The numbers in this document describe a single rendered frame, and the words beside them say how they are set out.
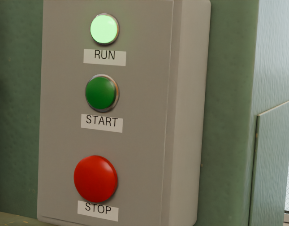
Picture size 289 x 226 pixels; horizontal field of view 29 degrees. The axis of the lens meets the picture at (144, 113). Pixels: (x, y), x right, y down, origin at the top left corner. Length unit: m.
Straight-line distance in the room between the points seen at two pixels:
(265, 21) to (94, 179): 0.17
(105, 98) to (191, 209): 0.10
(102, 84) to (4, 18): 0.15
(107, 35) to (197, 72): 0.07
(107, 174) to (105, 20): 0.10
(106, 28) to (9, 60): 0.14
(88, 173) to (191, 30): 0.11
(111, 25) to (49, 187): 0.12
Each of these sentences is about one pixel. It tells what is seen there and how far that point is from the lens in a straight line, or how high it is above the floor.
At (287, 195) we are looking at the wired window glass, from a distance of 1.98.
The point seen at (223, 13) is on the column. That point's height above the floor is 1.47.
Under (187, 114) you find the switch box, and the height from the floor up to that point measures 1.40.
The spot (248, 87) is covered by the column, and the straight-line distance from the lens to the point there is 0.39.
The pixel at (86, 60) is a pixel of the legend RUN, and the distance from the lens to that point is 0.36.
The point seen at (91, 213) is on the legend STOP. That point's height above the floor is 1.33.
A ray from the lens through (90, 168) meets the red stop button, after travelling 0.35.
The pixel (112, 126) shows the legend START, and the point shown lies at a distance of 0.35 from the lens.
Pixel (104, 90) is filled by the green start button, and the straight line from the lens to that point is 0.35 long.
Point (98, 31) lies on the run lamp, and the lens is 0.35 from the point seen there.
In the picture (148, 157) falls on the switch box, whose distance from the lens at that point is 0.35.
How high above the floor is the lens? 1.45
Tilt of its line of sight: 7 degrees down
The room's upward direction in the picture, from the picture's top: 3 degrees clockwise
